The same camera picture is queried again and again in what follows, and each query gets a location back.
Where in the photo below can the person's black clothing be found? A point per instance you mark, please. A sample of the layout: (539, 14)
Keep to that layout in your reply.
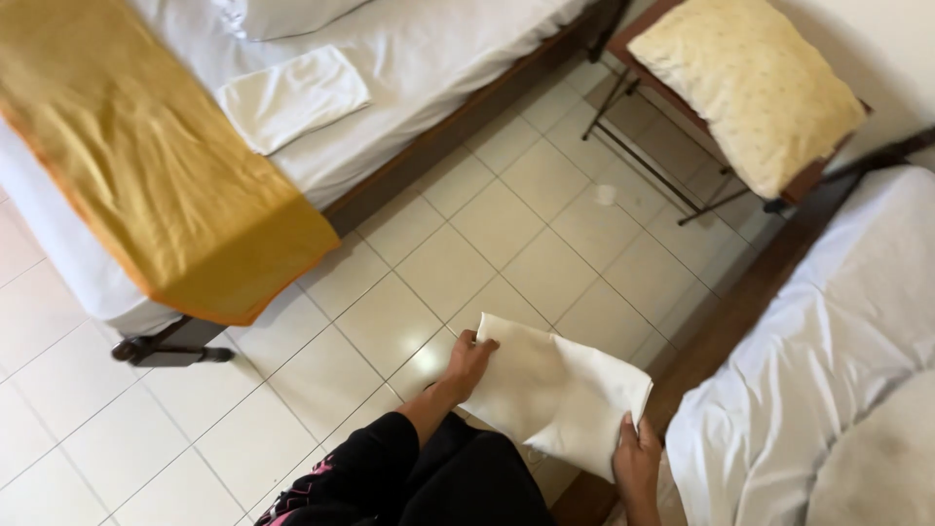
(416, 478)

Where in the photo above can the grey white bare pillow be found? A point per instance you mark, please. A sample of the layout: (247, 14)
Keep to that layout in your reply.
(880, 456)

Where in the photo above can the cream patterned pillow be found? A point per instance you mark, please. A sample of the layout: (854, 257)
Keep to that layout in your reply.
(752, 91)

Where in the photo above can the folded white towel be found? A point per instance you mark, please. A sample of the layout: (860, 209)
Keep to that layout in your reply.
(292, 97)

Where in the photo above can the golden yellow bed runner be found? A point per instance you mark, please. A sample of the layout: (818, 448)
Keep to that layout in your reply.
(157, 157)

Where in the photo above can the person's left hand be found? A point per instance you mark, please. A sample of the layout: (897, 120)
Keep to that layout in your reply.
(464, 363)

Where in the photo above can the person's right hand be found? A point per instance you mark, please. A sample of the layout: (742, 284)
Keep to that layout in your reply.
(636, 456)

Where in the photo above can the wooden metal-legged side table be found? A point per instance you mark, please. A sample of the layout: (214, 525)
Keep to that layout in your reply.
(679, 146)

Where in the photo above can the white pillowcase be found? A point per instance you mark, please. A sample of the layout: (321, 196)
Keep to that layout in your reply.
(556, 395)

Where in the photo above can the bed with rumpled white sheet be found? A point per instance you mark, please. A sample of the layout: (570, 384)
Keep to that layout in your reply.
(811, 343)

